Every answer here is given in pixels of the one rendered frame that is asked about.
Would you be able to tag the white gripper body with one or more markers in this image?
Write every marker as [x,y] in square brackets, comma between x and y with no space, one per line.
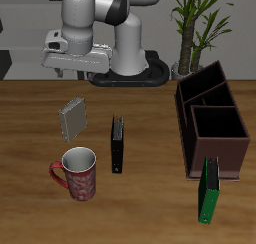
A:
[76,60]

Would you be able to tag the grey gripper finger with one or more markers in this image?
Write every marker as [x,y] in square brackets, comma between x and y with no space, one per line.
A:
[59,72]
[81,75]

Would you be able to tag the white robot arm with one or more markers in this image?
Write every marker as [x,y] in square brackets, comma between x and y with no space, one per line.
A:
[128,44]

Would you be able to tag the pale yellow book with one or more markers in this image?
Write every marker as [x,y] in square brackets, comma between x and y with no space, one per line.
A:
[74,120]

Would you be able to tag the black book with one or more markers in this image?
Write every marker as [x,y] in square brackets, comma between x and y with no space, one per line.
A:
[117,151]

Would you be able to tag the dark brown desk caddy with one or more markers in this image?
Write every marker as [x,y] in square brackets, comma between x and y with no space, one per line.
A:
[216,148]

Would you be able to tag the green book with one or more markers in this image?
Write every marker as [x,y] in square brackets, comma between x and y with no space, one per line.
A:
[208,201]

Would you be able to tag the dark background block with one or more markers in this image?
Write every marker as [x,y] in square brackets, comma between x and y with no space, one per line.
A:
[4,65]

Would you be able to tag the red patterned mug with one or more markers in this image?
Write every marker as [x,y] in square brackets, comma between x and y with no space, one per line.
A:
[81,183]

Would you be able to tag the green pot plant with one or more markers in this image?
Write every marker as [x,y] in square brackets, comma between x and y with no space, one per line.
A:
[186,44]

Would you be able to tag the flat black base plate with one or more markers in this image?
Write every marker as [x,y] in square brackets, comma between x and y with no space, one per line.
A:
[159,75]

